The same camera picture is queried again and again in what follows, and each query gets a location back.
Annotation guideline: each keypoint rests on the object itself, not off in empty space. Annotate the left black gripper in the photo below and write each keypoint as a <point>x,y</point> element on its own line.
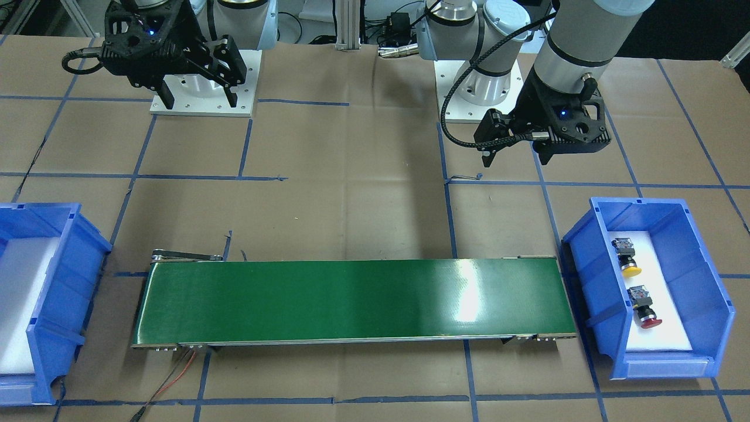
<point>534,101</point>

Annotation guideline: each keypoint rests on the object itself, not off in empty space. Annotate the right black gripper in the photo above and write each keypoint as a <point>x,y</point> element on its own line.
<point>188,36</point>

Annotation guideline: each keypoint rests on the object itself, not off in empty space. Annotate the yellow push button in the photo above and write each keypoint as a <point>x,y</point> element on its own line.
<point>625,252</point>

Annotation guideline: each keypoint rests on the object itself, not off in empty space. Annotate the red push button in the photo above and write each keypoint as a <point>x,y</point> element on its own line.
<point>642,304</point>

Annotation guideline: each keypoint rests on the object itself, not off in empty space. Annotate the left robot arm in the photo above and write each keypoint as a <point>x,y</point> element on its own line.
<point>584,38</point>

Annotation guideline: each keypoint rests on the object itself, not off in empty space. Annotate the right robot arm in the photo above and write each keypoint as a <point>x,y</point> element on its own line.
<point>253,25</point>

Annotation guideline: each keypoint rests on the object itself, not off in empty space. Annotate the blue storage bin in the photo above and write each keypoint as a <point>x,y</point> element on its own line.
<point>55,332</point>
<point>697,291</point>

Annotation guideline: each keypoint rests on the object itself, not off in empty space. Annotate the green conveyor belt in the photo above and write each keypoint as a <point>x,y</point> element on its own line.
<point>219,303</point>

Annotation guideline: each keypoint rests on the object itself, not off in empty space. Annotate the white foam pad bin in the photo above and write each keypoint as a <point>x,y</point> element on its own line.
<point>24,266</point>
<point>670,336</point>

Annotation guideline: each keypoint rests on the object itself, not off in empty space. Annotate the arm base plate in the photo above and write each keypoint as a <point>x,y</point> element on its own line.
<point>195,96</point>
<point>504,94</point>

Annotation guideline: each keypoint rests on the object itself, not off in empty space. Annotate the aluminium profile post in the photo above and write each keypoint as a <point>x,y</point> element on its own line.
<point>348,17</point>

